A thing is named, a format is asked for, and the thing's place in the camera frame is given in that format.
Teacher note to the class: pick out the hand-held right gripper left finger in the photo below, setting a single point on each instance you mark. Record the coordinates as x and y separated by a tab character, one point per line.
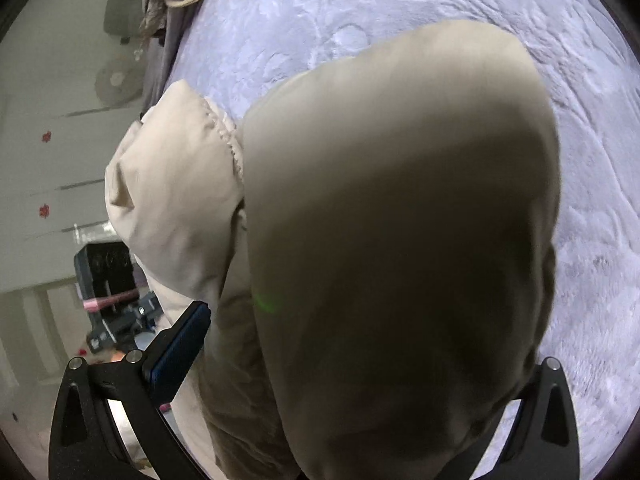
180	355

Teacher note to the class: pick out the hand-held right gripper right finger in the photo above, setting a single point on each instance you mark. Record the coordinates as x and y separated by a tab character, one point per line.
550	410

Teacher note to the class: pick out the beige puffer jacket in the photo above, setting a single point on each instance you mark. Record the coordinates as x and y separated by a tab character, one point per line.
400	240

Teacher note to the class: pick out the black box appliance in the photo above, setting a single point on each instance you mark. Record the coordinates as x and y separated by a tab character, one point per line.
102	270

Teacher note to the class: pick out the red flower sticker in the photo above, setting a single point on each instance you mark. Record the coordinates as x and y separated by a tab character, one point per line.
46	136
44	210

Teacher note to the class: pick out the white wardrobe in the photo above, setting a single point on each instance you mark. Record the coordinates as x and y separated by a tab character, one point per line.
45	170

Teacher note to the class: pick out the grey electric fan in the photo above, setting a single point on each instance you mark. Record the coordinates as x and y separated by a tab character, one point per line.
117	80

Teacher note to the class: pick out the grey blanket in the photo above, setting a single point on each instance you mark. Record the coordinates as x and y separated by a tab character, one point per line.
162	60

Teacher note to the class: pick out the brown patterned cloth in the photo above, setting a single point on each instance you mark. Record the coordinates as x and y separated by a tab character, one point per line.
151	12

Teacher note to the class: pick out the lavender fleece blanket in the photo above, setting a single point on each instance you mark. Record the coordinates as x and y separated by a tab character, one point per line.
350	15

